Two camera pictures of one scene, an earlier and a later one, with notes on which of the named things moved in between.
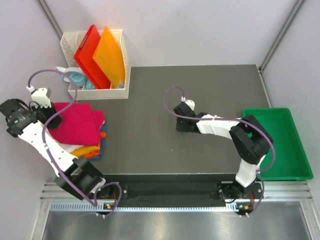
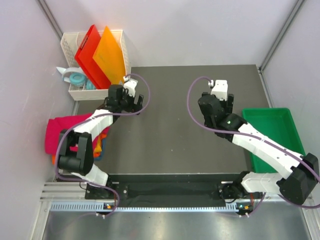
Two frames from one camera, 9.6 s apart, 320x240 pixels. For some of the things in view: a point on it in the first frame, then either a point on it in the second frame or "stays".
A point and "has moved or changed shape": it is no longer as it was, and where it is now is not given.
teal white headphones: [77, 76] stays
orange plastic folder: [108, 56] stays
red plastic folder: [84, 55] stays
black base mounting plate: [120, 189] stays
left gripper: [55, 121] -> [133, 107]
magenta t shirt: [80, 125] has moved or changed shape
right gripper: [179, 128] -> [227, 104]
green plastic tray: [292, 159] stays
